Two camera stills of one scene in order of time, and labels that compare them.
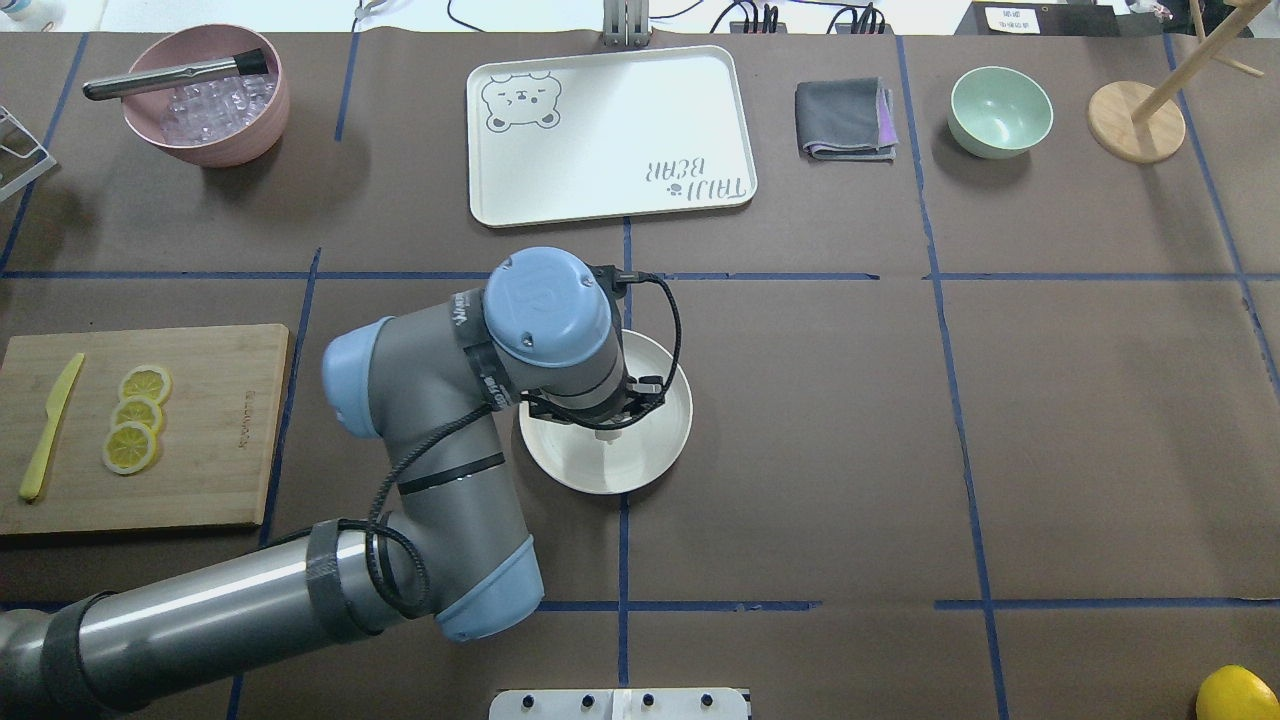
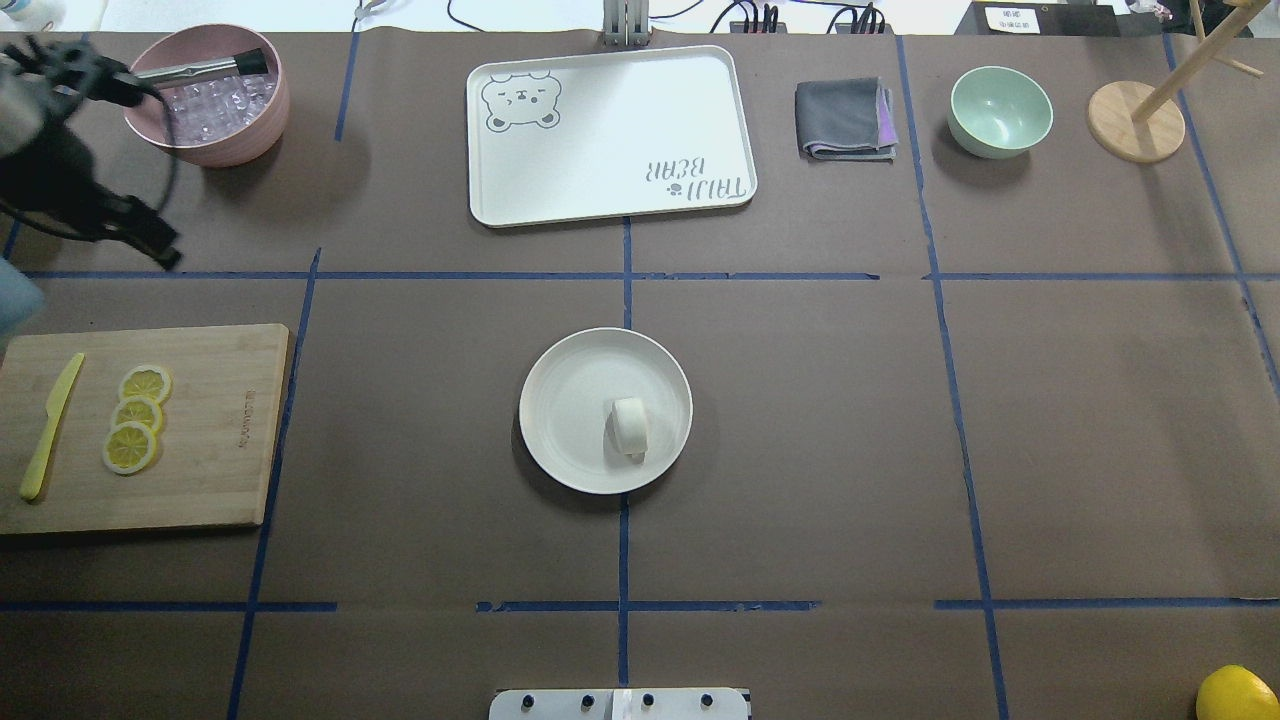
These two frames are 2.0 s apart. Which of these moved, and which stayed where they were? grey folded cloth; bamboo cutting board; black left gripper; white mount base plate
Moved: black left gripper
Stayed: bamboo cutting board; white mount base plate; grey folded cloth
